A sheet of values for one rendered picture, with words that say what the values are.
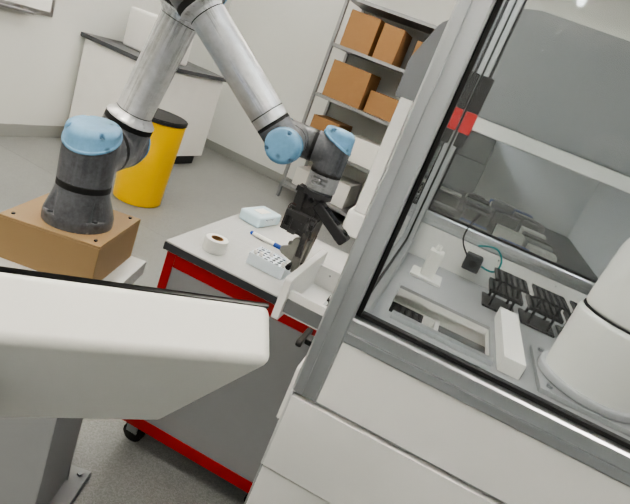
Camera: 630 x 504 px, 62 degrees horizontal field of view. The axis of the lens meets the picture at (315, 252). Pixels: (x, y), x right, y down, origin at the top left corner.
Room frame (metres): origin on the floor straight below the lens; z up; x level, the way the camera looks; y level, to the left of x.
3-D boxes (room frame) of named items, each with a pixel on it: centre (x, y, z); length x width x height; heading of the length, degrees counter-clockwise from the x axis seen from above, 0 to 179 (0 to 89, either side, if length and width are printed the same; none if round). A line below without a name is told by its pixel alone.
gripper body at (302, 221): (1.25, 0.05, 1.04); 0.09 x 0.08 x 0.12; 79
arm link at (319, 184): (1.24, 0.05, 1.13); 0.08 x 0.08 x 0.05
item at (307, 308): (1.20, -0.20, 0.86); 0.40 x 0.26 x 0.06; 79
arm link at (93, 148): (1.11, 0.54, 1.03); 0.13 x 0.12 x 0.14; 2
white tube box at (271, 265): (1.51, 0.11, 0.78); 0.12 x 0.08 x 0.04; 77
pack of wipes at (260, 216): (1.90, 0.24, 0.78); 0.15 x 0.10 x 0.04; 157
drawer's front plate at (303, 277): (1.24, 0.00, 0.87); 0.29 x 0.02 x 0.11; 169
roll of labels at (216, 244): (1.49, 0.29, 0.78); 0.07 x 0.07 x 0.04
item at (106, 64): (4.79, 1.90, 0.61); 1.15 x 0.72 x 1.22; 163
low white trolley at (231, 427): (1.67, 0.07, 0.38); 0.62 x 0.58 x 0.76; 169
